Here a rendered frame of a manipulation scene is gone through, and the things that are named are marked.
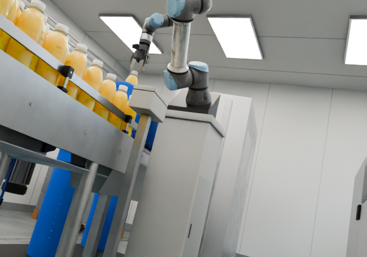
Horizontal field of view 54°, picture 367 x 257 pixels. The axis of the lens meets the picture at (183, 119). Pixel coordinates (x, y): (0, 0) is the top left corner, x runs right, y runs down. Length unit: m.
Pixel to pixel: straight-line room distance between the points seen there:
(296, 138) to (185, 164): 5.12
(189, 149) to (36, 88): 1.03
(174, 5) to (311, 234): 5.41
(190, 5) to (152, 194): 0.97
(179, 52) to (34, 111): 1.00
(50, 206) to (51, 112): 1.45
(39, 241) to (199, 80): 1.42
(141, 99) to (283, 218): 5.39
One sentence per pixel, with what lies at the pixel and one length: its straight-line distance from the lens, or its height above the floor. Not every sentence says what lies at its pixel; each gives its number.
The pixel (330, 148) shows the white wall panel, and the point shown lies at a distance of 6.82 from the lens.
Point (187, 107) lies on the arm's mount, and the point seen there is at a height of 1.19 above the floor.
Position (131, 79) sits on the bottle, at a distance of 2.07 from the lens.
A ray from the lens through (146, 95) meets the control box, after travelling 1.50.
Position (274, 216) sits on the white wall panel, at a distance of 6.67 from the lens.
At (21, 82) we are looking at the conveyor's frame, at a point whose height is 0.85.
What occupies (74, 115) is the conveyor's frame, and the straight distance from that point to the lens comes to 1.21.
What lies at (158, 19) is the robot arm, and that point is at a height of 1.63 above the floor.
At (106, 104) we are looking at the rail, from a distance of 1.42.
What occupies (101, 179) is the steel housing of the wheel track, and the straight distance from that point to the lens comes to 1.79.
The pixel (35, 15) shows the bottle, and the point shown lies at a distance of 1.10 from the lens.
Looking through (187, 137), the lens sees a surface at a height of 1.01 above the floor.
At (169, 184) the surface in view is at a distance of 1.89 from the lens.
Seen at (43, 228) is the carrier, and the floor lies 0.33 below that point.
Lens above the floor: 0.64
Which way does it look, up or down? 14 degrees up
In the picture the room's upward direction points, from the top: 13 degrees clockwise
